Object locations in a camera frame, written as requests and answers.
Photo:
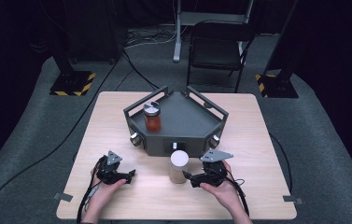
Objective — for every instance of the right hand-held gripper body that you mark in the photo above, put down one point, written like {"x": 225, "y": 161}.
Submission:
{"x": 215, "y": 174}

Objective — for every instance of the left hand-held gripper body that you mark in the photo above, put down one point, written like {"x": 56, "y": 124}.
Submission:
{"x": 109, "y": 172}

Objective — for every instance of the glass jar with orange spice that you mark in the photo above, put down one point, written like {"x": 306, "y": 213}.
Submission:
{"x": 152, "y": 121}

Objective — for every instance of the black corner rack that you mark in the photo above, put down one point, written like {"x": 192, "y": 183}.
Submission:
{"x": 183, "y": 121}

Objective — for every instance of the person's right hand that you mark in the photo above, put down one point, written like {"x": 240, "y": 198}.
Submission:
{"x": 226, "y": 193}

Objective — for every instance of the person's left hand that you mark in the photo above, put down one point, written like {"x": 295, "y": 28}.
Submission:
{"x": 102, "y": 193}

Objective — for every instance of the black stand with striped base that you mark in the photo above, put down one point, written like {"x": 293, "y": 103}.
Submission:
{"x": 276, "y": 85}
{"x": 71, "y": 81}

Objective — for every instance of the black folding chair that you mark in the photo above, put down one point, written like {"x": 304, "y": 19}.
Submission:
{"x": 215, "y": 46}

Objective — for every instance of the grey metal stand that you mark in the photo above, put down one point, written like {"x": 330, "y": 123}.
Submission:
{"x": 177, "y": 37}

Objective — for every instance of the dark wheeled cabinet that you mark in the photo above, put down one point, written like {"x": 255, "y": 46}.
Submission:
{"x": 95, "y": 31}

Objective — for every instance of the grey table bracket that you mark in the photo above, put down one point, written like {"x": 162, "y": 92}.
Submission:
{"x": 293, "y": 199}
{"x": 62, "y": 196}

